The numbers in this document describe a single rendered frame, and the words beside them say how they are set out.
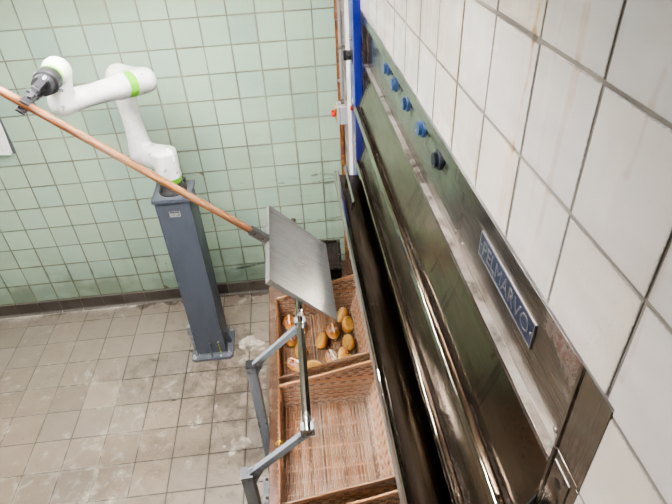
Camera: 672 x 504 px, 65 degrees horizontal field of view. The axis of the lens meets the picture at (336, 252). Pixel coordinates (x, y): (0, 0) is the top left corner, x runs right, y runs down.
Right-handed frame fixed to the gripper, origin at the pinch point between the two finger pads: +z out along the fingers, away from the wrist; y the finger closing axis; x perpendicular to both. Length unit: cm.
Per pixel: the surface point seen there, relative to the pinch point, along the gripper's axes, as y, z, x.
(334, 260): 17, -44, -156
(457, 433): -47, 118, -119
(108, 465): 165, 14, -109
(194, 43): -15, -123, -42
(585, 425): -87, 151, -85
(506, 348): -78, 127, -95
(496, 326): -78, 122, -95
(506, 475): -64, 141, -102
